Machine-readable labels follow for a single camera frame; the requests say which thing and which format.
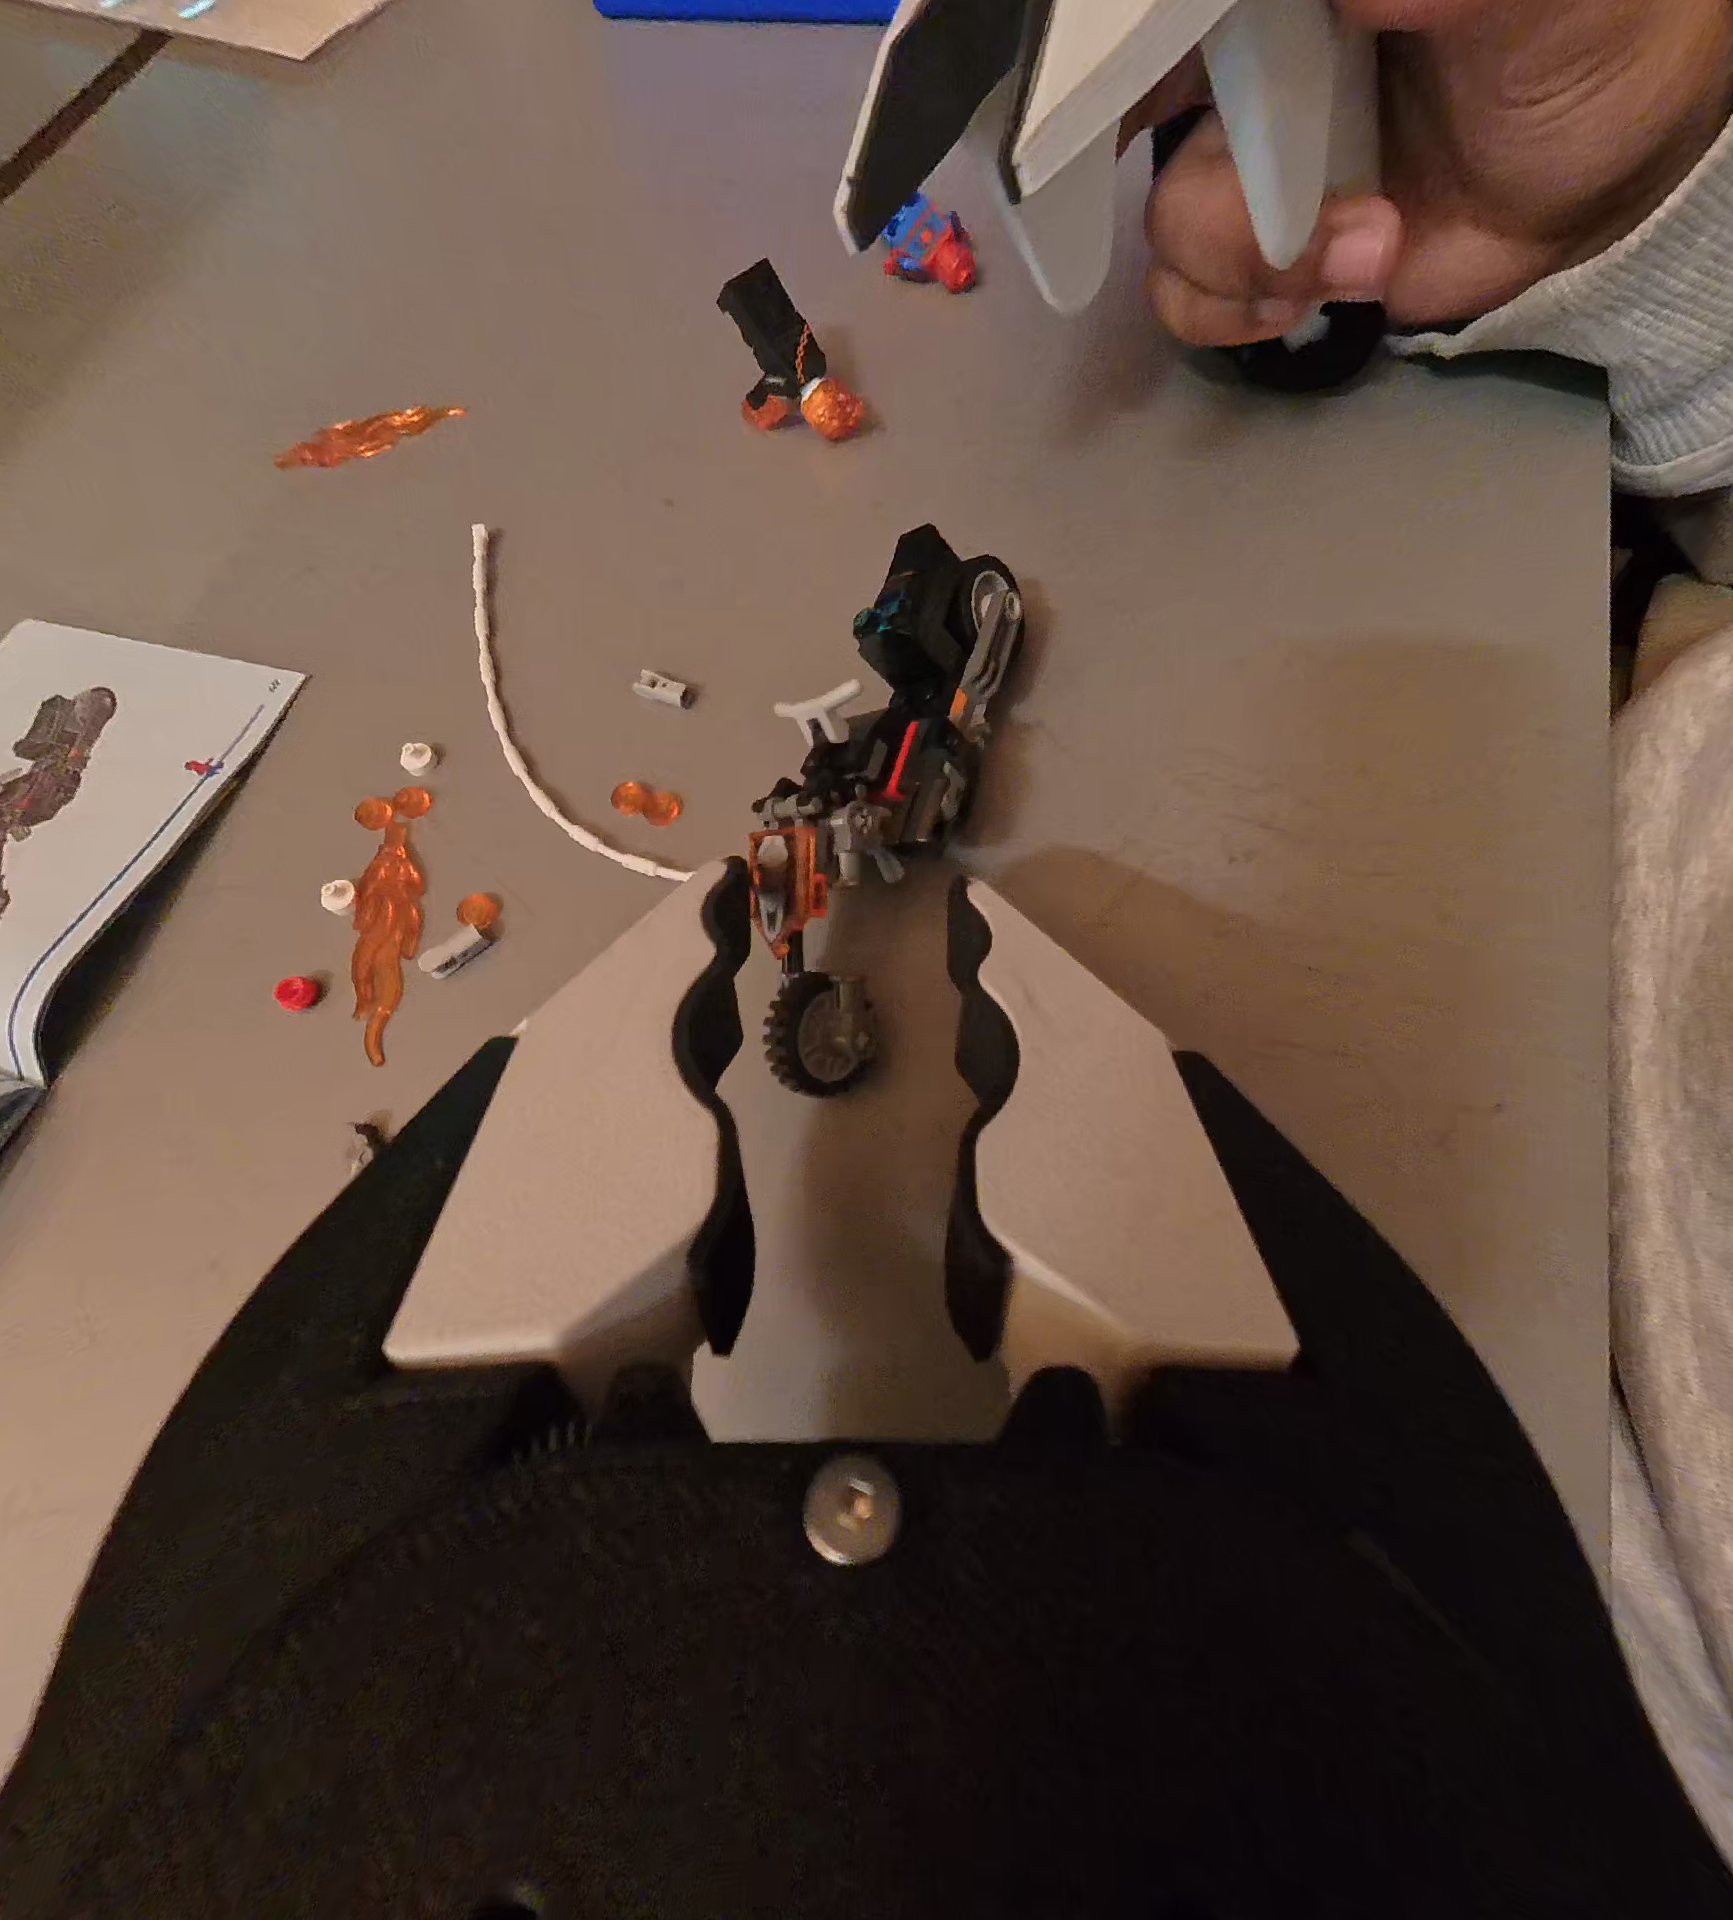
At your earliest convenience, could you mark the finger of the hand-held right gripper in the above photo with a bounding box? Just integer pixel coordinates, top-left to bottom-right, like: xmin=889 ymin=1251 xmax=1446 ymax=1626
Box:
xmin=837 ymin=0 xmax=1056 ymax=259
xmin=1008 ymin=0 xmax=1235 ymax=319

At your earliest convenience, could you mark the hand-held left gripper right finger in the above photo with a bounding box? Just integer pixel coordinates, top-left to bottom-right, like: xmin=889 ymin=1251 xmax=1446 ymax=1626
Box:
xmin=944 ymin=877 xmax=1302 ymax=1447

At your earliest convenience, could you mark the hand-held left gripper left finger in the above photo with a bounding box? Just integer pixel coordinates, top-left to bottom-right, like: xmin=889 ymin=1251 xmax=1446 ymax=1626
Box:
xmin=382 ymin=859 xmax=754 ymax=1447

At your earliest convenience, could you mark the orange skull lego piece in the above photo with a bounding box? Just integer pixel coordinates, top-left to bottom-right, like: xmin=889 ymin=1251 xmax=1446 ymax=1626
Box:
xmin=748 ymin=824 xmax=819 ymax=962

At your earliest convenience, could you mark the black lego motorcycle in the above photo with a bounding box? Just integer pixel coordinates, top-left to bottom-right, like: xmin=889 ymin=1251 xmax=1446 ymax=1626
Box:
xmin=748 ymin=523 xmax=1028 ymax=1103

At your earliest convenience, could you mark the person's right forearm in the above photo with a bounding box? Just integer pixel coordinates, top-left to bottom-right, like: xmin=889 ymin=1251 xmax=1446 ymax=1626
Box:
xmin=1384 ymin=0 xmax=1733 ymax=594

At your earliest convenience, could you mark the blue and red lego minifigure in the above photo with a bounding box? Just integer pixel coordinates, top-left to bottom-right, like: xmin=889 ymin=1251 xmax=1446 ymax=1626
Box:
xmin=880 ymin=195 xmax=976 ymax=292

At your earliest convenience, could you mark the black flame-head lego minifigure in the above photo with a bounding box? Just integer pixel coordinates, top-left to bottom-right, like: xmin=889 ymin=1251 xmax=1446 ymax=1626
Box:
xmin=716 ymin=259 xmax=868 ymax=443

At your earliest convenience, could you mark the large orange lego flame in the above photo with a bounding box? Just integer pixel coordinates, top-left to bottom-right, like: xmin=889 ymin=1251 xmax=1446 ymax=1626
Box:
xmin=351 ymin=824 xmax=431 ymax=1069

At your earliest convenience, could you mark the lego instruction booklet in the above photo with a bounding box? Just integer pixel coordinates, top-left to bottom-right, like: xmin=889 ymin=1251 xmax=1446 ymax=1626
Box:
xmin=0 ymin=619 xmax=308 ymax=1292

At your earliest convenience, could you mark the slim orange lego flame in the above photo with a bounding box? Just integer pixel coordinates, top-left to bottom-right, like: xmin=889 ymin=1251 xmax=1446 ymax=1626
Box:
xmin=275 ymin=405 xmax=467 ymax=471

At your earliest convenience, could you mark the person's right hand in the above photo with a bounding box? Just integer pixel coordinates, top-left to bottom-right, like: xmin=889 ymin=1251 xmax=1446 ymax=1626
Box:
xmin=1144 ymin=0 xmax=1733 ymax=351

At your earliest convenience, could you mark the large blue plastic bin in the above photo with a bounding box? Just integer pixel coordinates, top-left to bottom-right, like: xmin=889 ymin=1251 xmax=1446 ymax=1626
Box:
xmin=596 ymin=0 xmax=905 ymax=24

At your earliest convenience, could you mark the white lego chain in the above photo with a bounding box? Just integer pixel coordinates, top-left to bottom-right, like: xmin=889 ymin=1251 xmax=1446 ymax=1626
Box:
xmin=471 ymin=523 xmax=695 ymax=885

